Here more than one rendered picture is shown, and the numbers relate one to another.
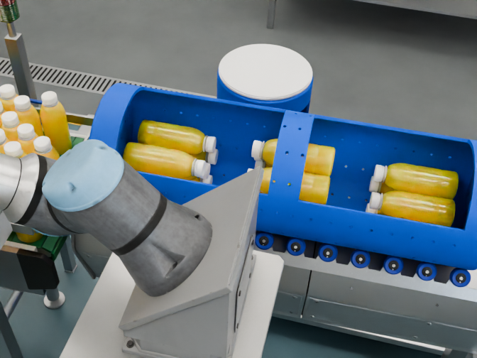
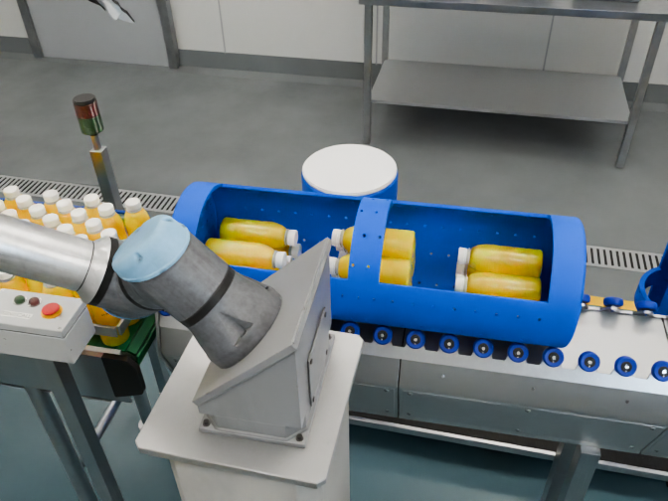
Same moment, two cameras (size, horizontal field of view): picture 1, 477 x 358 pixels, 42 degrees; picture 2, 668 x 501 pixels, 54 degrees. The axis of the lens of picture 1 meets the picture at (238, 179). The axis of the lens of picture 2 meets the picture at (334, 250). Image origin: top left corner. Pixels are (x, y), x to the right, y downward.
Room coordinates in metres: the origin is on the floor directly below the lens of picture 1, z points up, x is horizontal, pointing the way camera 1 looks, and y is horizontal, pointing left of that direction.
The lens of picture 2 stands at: (-0.12, -0.08, 2.05)
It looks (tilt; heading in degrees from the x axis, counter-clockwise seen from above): 39 degrees down; 2
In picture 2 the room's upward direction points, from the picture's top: 2 degrees counter-clockwise
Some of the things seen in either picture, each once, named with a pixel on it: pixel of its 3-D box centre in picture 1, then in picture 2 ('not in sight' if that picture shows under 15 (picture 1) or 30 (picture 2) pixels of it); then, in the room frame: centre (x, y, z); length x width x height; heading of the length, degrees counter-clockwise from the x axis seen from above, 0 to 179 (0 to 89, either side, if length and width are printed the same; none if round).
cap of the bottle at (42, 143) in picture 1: (42, 143); not in sight; (1.10, 0.48, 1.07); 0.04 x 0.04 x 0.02
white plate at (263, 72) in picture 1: (265, 70); (349, 169); (1.52, -0.06, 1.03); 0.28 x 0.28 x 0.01
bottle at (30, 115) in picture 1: (29, 129); (113, 237); (1.26, 0.57, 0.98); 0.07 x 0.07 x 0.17
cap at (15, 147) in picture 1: (13, 148); not in sight; (1.08, 0.54, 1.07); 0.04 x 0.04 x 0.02
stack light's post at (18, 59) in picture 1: (47, 172); (137, 288); (1.53, 0.67, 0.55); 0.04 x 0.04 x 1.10; 80
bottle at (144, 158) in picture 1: (161, 161); (242, 255); (1.03, 0.18, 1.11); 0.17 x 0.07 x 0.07; 80
